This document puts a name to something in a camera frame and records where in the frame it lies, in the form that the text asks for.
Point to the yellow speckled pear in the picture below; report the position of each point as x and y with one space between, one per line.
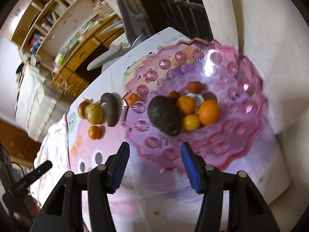
94 114

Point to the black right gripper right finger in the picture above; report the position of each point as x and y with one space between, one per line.
248 210

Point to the metal window grille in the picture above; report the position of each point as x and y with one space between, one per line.
189 17

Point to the pink glass fruit plate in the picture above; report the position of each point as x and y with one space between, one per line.
202 93

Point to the red apple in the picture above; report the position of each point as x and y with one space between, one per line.
81 109

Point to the grey office chair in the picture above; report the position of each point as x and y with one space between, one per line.
139 31

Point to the white floral curtain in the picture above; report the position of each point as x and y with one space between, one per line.
274 36

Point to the pink quilted blanket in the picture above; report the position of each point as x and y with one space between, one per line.
54 148

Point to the blackened banana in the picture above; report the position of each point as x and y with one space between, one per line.
111 108

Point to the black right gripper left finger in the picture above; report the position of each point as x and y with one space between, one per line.
62 210

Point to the white lace covered furniture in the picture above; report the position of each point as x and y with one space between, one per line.
39 104

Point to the wooden bookshelf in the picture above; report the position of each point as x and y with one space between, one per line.
46 26

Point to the orange mandarin beside avocado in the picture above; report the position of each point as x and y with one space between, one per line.
94 132

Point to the small red lychee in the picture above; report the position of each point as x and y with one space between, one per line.
173 95

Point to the dark red lychee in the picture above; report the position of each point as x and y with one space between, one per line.
194 87

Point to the large orange mandarin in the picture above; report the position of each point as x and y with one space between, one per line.
209 112

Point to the small yellow orange kumquat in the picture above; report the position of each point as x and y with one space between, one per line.
190 122

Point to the person's left hand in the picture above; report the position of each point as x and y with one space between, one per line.
33 208

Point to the dark avocado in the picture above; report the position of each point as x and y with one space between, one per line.
164 115

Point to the wooden desk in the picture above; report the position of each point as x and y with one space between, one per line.
73 77

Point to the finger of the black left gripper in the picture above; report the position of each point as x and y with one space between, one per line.
23 184

